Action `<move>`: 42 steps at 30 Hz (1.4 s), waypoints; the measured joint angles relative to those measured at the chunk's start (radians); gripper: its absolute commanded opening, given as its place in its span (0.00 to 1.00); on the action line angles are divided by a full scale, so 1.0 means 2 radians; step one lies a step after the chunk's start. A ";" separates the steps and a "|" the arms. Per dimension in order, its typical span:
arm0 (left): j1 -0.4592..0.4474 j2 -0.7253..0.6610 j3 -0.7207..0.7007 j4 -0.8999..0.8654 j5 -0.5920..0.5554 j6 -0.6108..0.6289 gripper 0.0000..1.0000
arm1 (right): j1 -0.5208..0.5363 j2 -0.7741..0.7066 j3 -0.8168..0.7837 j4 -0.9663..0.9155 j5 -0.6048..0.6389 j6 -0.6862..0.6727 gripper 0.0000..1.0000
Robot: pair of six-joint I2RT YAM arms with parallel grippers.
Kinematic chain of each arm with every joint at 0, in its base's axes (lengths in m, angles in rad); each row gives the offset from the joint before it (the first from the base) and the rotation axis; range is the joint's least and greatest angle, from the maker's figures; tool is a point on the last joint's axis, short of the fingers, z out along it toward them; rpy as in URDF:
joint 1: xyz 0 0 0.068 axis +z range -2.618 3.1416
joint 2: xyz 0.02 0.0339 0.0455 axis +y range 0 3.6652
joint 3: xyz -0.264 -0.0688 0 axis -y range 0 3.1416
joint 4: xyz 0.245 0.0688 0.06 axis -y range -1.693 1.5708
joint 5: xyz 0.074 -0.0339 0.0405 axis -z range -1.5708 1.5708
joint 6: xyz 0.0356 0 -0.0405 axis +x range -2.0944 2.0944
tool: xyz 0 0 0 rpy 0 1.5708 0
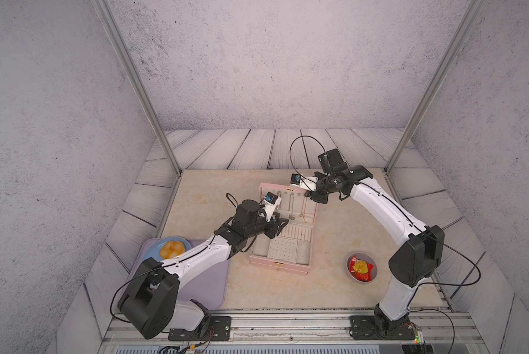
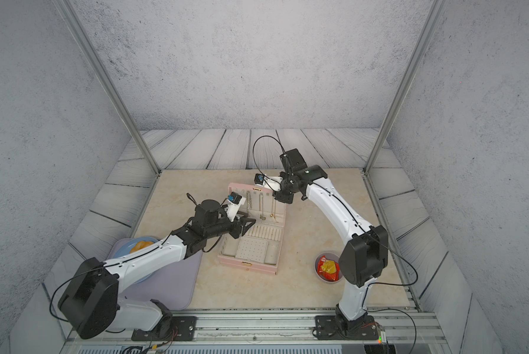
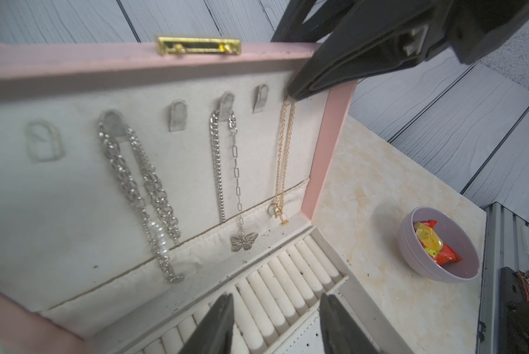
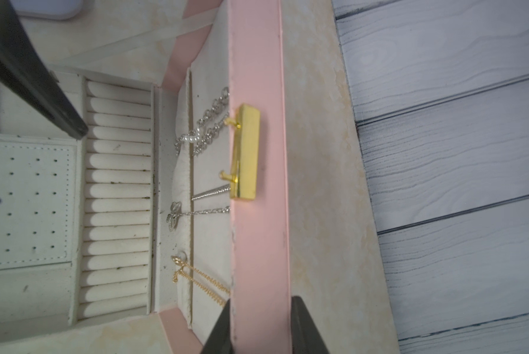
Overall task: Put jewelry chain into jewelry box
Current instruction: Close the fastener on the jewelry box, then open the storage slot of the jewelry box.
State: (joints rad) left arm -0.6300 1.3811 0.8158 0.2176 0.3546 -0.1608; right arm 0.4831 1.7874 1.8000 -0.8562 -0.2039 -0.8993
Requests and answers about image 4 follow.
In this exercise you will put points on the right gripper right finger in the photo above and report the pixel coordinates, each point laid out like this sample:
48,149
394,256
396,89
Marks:
306,338

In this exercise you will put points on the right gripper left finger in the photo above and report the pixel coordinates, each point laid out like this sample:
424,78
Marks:
219,340

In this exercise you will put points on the pink jewelry box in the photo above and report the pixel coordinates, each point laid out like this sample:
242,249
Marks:
132,239

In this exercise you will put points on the lavender mat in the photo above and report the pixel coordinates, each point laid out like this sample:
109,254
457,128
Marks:
58,10

